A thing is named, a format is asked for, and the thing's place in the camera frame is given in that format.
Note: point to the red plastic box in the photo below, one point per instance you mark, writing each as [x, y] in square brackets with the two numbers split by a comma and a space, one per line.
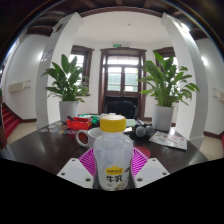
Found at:
[79, 124]

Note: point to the white wall panel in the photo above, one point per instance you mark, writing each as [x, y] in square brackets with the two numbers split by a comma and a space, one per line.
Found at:
[18, 86]
[219, 95]

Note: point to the colourful round sticker sheet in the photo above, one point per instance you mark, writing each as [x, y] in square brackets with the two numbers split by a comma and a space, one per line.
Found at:
[55, 128]

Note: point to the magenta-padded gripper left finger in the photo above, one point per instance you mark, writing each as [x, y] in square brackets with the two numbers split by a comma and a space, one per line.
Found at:
[76, 171]

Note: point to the dark-framed window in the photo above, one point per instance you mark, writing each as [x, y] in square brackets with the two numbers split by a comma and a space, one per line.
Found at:
[87, 63]
[166, 51]

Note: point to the white speckled mug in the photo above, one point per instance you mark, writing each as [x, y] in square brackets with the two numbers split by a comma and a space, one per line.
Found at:
[87, 137]

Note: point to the black chair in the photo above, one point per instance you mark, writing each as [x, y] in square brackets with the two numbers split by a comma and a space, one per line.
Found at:
[120, 108]

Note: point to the grey round ball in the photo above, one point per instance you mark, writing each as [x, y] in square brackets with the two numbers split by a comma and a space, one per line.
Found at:
[140, 131]
[150, 130]

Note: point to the dark wooden glazed door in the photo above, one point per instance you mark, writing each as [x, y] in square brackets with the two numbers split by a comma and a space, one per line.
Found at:
[122, 78]

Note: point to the yellow-capped clear milk bottle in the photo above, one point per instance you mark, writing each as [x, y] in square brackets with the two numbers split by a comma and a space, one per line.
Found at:
[113, 153]

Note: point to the green package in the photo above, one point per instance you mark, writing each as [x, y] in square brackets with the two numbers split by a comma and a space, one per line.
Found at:
[90, 117]

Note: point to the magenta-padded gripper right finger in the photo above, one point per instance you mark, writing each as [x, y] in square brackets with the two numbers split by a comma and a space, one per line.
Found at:
[150, 171]

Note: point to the green exit sign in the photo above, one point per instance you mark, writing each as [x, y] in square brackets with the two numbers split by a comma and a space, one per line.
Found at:
[116, 45]

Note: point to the red carpeted stairs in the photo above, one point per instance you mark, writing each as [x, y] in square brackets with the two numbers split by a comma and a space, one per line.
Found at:
[10, 120]

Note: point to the printed paper leaflet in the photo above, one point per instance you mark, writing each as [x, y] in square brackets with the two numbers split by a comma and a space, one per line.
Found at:
[169, 140]

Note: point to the large leafy plant in white pot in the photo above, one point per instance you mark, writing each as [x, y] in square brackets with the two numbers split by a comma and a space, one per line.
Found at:
[162, 116]

